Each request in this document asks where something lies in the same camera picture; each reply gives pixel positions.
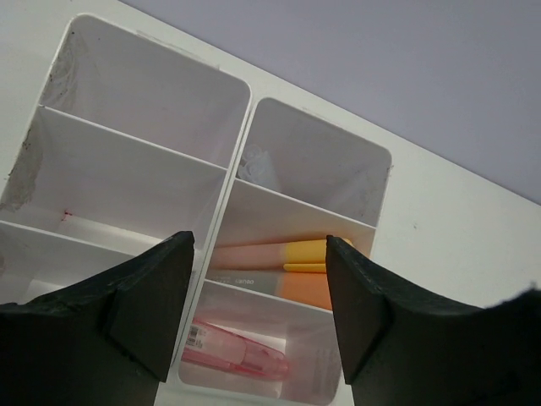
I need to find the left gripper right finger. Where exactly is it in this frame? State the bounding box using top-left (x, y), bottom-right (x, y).
top-left (325, 236), bottom-right (540, 405)

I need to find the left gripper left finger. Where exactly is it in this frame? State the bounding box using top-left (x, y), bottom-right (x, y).
top-left (1, 231), bottom-right (194, 405)

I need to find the white compartment container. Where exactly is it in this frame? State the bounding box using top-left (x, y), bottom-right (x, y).
top-left (156, 97), bottom-right (392, 405)
top-left (0, 12), bottom-right (254, 322)

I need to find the orange pink highlighter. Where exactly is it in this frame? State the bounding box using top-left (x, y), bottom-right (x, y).
top-left (210, 239), bottom-right (326, 273)

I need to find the clear pen cap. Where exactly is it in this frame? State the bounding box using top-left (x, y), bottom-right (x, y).
top-left (238, 144), bottom-right (281, 191)

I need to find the orange capped glue stick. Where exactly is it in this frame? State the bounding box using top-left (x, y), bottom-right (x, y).
top-left (206, 270), bottom-right (332, 310)

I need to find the right white compartment container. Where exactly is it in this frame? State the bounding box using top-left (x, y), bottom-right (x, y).
top-left (156, 97), bottom-right (392, 405)

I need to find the left white compartment container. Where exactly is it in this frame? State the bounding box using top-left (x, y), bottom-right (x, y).
top-left (0, 12), bottom-right (254, 322)

